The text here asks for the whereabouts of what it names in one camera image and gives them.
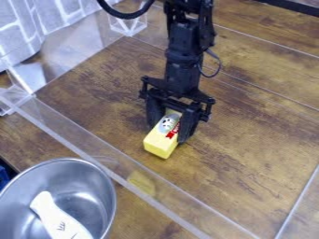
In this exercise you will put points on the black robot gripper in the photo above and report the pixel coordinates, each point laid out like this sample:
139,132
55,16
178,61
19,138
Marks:
176,92

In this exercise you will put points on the yellow butter block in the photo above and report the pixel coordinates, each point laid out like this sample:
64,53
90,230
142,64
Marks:
162,139

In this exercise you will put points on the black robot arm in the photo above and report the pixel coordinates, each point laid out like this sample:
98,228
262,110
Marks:
191,31

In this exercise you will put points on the clear acrylic barrier panel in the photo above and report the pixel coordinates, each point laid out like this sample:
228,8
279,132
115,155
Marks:
242,181

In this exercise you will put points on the silver metal bowl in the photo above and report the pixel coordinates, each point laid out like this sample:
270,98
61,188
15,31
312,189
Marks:
81,190

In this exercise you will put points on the blue object at edge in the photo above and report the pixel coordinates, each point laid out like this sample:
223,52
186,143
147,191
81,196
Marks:
4,177

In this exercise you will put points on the grey brick pattern curtain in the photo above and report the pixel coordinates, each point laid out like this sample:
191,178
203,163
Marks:
29,20

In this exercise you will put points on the white plastic spatula handle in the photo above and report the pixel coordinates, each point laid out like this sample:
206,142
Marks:
59,223

